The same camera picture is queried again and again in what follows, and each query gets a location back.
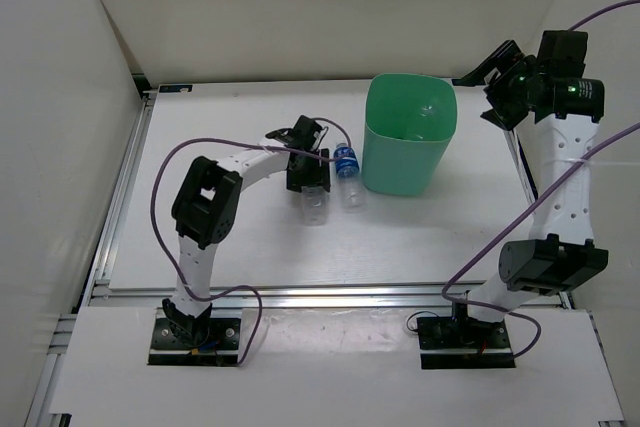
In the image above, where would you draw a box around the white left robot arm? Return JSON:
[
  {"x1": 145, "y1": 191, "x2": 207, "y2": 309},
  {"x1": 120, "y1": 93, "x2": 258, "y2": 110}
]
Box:
[{"x1": 150, "y1": 115, "x2": 330, "y2": 347}]

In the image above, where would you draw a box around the white orange label clear bottle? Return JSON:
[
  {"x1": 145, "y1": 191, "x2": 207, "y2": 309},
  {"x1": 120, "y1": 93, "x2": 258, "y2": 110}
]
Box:
[{"x1": 301, "y1": 186, "x2": 328, "y2": 226}]

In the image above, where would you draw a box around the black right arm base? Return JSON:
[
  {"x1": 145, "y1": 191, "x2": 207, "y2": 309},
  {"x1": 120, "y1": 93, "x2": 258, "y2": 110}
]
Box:
[{"x1": 406, "y1": 311, "x2": 516, "y2": 370}]

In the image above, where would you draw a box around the aluminium right table rail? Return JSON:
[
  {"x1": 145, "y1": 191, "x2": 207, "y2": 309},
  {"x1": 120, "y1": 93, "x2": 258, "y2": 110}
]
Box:
[{"x1": 501, "y1": 116, "x2": 539, "y2": 205}]

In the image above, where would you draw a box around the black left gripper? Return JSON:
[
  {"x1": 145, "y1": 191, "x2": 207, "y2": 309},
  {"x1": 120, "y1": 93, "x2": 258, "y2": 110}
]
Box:
[{"x1": 285, "y1": 147, "x2": 329, "y2": 193}]

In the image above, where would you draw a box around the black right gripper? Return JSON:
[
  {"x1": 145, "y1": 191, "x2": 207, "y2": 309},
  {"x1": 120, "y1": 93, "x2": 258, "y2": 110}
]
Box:
[{"x1": 456, "y1": 40, "x2": 544, "y2": 132}]

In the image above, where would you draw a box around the aluminium front table rail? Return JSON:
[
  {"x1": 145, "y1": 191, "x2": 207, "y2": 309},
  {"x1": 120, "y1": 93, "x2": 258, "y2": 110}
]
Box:
[{"x1": 82, "y1": 285, "x2": 571, "y2": 309}]

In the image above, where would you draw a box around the blue label clear bottle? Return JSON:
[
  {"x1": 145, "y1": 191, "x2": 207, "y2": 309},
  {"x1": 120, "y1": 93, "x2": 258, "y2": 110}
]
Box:
[{"x1": 334, "y1": 143, "x2": 366, "y2": 211}]

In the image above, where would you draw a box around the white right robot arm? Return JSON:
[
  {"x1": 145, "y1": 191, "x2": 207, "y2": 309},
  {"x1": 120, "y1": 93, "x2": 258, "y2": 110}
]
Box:
[{"x1": 449, "y1": 30, "x2": 609, "y2": 347}]

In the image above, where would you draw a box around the aluminium table rail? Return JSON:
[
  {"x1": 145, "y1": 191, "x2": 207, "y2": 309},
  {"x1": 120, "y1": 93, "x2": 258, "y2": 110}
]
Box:
[
  {"x1": 87, "y1": 91, "x2": 156, "y2": 289},
  {"x1": 82, "y1": 285, "x2": 571, "y2": 309},
  {"x1": 501, "y1": 116, "x2": 539, "y2": 205}
]

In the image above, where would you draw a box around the green plastic bin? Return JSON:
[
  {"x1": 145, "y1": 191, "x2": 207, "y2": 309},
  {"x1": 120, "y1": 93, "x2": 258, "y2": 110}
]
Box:
[{"x1": 361, "y1": 73, "x2": 458, "y2": 196}]

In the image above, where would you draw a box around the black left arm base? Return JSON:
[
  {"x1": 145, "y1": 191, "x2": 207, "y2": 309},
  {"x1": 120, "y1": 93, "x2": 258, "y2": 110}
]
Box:
[{"x1": 147, "y1": 299, "x2": 242, "y2": 367}]

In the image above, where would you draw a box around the clear plastic bottle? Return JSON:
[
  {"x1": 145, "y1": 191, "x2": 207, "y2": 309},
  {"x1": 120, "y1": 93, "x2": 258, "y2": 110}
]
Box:
[{"x1": 400, "y1": 104, "x2": 449, "y2": 142}]

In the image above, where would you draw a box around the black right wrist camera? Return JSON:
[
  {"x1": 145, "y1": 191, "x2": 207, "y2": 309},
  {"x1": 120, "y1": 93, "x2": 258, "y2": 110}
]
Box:
[{"x1": 537, "y1": 30, "x2": 588, "y2": 78}]

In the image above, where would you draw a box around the aluminium left table rail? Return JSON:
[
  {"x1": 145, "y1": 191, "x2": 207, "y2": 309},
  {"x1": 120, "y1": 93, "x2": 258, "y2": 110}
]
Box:
[{"x1": 87, "y1": 91, "x2": 156, "y2": 289}]

